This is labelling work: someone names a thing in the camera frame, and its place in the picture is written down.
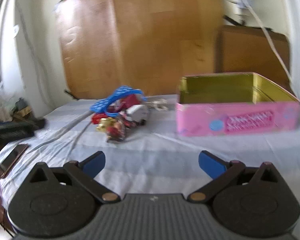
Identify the dark flat phone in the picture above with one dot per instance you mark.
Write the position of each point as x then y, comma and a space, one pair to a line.
13, 158

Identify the red candy wrapper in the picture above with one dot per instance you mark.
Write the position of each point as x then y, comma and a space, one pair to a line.
127, 101

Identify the pink tin box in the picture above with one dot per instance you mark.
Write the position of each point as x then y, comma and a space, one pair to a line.
215, 120

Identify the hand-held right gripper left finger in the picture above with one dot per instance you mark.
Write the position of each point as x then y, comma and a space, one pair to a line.
93, 163

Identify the wooden headboard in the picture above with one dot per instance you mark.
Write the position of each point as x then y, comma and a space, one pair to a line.
140, 37

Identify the small red packet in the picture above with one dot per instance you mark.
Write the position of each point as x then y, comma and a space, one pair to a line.
98, 117

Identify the striped bed sheet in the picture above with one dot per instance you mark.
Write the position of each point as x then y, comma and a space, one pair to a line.
152, 140

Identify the white clear trinket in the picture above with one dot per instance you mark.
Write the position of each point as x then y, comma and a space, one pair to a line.
158, 104

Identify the red foil candy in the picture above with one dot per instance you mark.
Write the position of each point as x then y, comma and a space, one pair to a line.
116, 130

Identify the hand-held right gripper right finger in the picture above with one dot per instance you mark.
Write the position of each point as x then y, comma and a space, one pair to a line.
210, 164

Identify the gold foil candy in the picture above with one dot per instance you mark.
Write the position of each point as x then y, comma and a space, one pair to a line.
105, 125

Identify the white power adapter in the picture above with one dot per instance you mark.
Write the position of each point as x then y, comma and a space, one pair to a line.
138, 112

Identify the blue polka dot ribbon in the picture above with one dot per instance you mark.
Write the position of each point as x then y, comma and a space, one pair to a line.
122, 91

